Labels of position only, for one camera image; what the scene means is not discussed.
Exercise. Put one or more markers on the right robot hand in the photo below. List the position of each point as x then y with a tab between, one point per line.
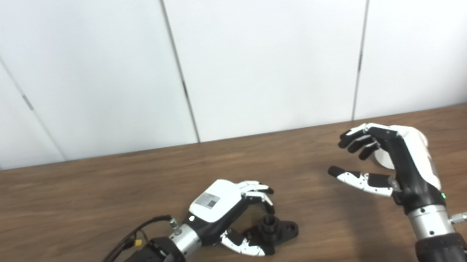
411	173

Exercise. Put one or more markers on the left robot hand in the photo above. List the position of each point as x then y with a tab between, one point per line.
214	204

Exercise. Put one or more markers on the round white plastic piece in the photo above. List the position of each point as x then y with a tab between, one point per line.
382	160

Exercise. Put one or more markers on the black flanged holder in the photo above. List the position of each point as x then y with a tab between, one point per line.
284	230

